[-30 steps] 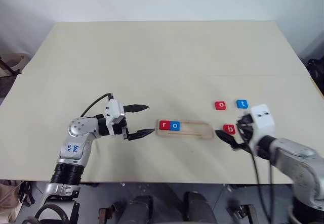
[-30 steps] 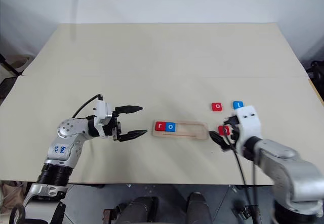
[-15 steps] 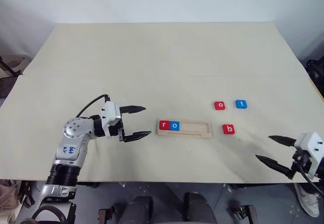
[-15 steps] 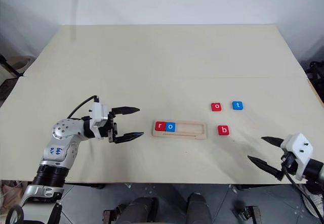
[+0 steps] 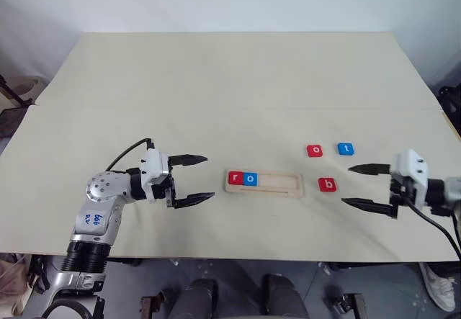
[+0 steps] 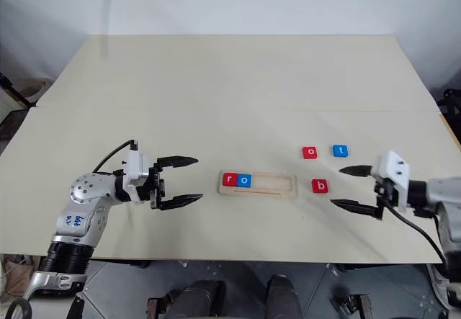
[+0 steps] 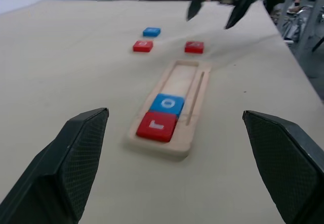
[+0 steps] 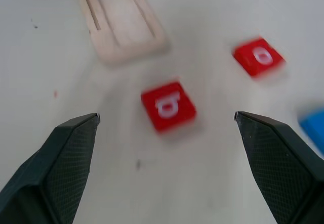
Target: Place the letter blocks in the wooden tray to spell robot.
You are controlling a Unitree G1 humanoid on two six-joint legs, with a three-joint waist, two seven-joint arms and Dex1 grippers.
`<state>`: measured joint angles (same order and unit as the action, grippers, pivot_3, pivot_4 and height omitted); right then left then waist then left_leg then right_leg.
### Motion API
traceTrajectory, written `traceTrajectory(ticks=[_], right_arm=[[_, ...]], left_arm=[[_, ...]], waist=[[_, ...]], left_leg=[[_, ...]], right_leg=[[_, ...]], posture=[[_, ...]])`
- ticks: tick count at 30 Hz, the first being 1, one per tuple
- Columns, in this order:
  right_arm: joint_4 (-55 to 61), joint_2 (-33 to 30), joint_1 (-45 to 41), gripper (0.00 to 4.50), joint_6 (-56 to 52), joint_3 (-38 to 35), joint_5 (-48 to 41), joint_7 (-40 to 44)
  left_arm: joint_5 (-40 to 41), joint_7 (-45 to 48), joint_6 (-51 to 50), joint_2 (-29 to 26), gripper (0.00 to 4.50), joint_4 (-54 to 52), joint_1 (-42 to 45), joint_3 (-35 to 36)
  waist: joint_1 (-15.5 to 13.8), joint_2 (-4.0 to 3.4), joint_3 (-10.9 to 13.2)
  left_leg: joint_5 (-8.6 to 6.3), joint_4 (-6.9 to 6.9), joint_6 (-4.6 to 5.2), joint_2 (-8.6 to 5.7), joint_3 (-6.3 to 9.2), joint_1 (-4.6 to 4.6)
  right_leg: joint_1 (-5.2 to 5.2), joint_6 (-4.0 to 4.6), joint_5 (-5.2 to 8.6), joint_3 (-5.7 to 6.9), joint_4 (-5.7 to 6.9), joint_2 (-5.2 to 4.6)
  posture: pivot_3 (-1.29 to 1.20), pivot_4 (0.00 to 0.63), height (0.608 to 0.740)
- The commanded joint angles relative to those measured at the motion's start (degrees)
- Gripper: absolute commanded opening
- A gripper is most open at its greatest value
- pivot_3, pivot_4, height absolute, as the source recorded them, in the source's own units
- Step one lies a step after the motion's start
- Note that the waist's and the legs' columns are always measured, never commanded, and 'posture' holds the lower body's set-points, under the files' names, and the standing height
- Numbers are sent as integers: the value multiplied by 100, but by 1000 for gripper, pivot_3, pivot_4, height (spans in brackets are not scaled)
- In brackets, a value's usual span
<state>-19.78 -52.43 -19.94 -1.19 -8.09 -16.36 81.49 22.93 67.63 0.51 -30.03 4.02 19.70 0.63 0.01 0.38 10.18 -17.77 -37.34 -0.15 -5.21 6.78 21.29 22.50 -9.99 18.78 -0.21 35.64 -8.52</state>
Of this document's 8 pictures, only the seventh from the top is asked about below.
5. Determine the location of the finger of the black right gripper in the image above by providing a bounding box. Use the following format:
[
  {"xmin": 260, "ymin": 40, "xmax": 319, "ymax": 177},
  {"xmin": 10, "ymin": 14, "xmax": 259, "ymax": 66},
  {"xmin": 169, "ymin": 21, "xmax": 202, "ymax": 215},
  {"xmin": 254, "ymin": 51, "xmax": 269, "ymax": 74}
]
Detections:
[
  {"xmin": 186, "ymin": 0, "xmax": 211, "ymax": 22},
  {"xmin": 225, "ymin": 0, "xmax": 259, "ymax": 30}
]

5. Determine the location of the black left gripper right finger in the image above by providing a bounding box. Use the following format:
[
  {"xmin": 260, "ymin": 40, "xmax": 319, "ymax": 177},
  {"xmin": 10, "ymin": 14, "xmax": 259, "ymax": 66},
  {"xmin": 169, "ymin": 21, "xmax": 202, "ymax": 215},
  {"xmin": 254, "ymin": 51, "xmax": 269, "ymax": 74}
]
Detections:
[{"xmin": 242, "ymin": 110, "xmax": 324, "ymax": 224}]

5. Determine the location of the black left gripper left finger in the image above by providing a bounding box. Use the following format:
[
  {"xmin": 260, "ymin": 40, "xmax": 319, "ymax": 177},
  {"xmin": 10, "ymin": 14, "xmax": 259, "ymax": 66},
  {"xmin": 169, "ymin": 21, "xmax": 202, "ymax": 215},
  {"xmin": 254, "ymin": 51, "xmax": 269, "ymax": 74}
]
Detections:
[{"xmin": 0, "ymin": 107, "xmax": 110, "ymax": 224}]

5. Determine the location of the red letter block o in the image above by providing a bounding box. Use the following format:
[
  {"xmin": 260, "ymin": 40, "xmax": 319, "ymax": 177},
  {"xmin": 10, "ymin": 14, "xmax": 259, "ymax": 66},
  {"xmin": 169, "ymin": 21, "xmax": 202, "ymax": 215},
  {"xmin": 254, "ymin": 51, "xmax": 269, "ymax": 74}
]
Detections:
[{"xmin": 133, "ymin": 40, "xmax": 154, "ymax": 53}]

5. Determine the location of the long wooden letter tray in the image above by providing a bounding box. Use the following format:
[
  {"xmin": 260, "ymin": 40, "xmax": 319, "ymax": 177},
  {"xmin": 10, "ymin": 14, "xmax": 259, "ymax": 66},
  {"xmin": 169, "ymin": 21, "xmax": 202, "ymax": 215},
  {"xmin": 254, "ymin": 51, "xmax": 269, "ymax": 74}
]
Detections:
[{"xmin": 123, "ymin": 59, "xmax": 212, "ymax": 162}]

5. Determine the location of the blue letter block o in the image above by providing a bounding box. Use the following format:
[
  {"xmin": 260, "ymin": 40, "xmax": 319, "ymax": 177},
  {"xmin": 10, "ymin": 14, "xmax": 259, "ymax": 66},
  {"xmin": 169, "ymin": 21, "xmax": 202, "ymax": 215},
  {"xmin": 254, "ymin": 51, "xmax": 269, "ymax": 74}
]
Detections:
[{"xmin": 149, "ymin": 93, "xmax": 185, "ymax": 118}]

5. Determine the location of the red letter block r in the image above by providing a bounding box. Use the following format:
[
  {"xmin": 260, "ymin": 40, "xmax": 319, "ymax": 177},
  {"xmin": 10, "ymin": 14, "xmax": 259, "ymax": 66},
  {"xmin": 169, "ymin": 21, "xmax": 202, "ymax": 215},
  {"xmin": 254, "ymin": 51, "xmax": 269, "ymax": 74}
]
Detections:
[{"xmin": 136, "ymin": 111, "xmax": 178, "ymax": 143}]

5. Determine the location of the grey metal table frame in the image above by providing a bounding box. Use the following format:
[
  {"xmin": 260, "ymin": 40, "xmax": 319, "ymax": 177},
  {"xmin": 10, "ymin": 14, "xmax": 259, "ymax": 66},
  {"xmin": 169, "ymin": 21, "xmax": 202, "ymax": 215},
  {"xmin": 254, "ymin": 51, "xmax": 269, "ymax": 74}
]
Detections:
[{"xmin": 249, "ymin": 0, "xmax": 324, "ymax": 44}]

